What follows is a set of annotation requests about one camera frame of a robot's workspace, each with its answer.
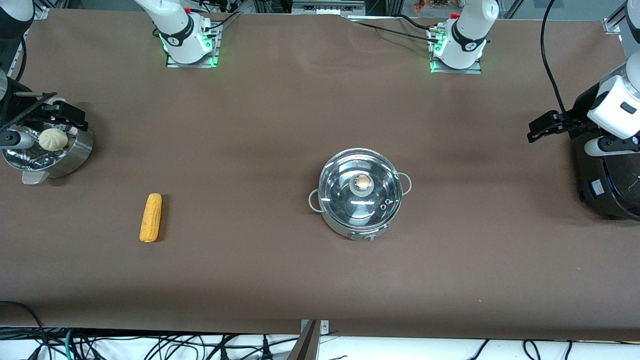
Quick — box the steel steamer pot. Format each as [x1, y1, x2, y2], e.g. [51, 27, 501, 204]
[2, 96, 95, 186]

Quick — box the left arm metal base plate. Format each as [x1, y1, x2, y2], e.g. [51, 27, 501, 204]
[430, 27, 483, 75]

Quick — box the grey metal frame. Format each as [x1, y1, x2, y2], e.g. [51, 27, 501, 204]
[291, 0, 367, 16]

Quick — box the white steamed bun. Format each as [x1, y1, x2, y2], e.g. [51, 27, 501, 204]
[39, 128, 69, 152]

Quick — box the steel pot with handles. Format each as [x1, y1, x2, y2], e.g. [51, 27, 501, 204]
[308, 148, 413, 242]

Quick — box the black round appliance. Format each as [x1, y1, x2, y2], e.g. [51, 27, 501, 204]
[571, 132, 640, 222]

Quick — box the black hanging gripper cable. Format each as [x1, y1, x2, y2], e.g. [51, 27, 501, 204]
[540, 0, 573, 121]

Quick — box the yellow corn cob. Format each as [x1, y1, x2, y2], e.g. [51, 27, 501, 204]
[139, 193, 163, 243]

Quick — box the glass lid with knob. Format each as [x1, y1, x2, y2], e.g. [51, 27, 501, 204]
[318, 148, 403, 232]

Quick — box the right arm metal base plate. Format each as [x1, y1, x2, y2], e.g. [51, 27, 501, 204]
[166, 20, 221, 68]

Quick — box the black base cable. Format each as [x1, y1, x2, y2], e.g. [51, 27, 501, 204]
[350, 20, 441, 45]
[395, 14, 436, 32]
[202, 11, 243, 32]

